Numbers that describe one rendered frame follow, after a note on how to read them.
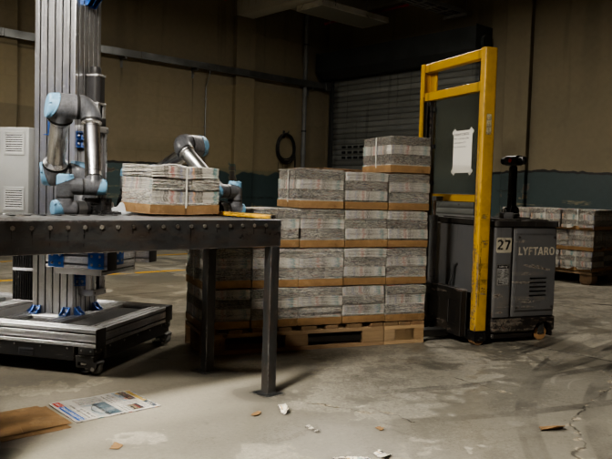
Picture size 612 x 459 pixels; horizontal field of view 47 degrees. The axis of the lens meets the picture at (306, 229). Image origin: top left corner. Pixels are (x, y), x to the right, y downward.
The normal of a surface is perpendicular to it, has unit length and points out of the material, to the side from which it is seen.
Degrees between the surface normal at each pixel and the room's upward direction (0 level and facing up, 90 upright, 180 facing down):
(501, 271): 90
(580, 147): 90
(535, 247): 90
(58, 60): 90
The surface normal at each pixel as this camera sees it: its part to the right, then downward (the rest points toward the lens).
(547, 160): -0.74, 0.01
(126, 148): 0.67, 0.06
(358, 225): 0.39, 0.05
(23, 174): -0.25, 0.04
